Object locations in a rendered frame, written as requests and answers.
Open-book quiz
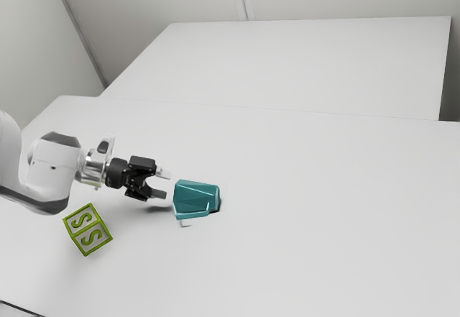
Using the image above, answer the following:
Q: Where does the green letter block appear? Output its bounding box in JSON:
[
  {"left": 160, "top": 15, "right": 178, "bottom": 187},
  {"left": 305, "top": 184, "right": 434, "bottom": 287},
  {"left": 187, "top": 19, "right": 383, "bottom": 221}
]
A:
[{"left": 62, "top": 203, "right": 114, "bottom": 258}]

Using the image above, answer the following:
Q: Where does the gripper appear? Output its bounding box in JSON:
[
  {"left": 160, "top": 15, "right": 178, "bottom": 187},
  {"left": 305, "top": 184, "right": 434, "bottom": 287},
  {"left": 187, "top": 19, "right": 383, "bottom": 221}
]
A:
[{"left": 105, "top": 155, "right": 173, "bottom": 202}]

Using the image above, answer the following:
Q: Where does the teal faceted mug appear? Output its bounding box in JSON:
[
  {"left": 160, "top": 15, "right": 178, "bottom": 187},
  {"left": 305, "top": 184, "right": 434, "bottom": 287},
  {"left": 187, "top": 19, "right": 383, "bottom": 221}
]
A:
[{"left": 172, "top": 179, "right": 221, "bottom": 222}]

